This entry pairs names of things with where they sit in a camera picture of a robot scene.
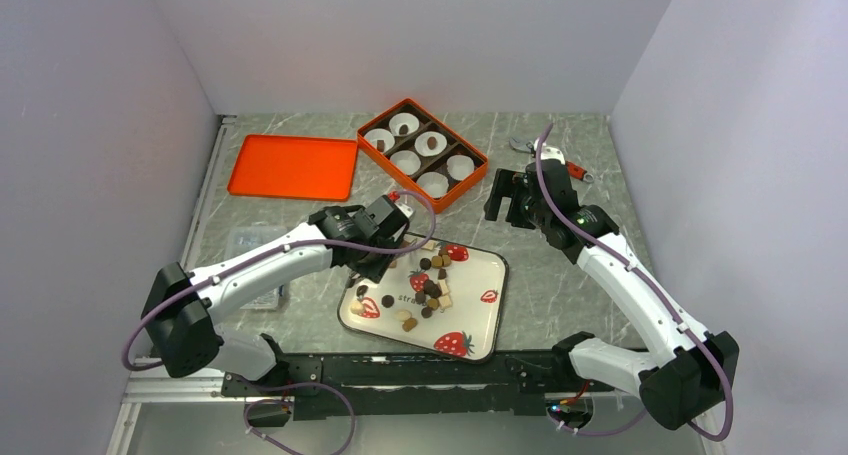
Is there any clear plastic screw box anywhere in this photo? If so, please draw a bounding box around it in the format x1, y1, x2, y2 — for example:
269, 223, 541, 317
225, 225, 287, 312

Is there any purple cable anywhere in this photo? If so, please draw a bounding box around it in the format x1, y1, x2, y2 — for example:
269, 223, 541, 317
121, 189, 439, 372
533, 123, 735, 443

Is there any caramel chocolate piece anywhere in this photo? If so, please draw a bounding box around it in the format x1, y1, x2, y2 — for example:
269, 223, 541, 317
401, 317, 418, 332

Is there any red handled wrench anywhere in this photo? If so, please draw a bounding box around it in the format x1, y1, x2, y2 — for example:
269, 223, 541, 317
509, 137, 594, 184

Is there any orange box lid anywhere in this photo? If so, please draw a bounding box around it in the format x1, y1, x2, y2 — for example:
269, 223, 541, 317
227, 134, 358, 202

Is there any orange chocolate box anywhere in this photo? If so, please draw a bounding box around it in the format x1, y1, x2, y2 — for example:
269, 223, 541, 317
356, 98, 489, 213

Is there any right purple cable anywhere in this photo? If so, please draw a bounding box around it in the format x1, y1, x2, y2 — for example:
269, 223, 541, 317
533, 123, 735, 443

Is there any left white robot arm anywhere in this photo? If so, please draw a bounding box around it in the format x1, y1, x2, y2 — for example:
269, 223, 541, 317
142, 195, 414, 395

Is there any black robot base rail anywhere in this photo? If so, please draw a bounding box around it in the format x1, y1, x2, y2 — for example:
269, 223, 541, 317
221, 349, 613, 421

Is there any white strawberry tray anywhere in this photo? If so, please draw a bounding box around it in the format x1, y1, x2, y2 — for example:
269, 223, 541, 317
337, 238, 509, 363

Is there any white paper cup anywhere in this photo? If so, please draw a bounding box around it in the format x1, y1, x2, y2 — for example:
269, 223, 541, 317
416, 172, 450, 199
389, 112, 420, 137
389, 150, 421, 176
446, 155, 476, 181
414, 131, 448, 157
364, 128, 395, 154

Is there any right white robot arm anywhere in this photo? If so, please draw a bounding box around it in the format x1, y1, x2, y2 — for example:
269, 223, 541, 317
484, 160, 739, 441

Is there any white swirl chocolate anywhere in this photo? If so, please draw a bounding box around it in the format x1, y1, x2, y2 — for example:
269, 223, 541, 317
393, 309, 412, 322

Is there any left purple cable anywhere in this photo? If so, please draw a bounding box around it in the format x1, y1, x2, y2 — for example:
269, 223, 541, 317
121, 189, 439, 372

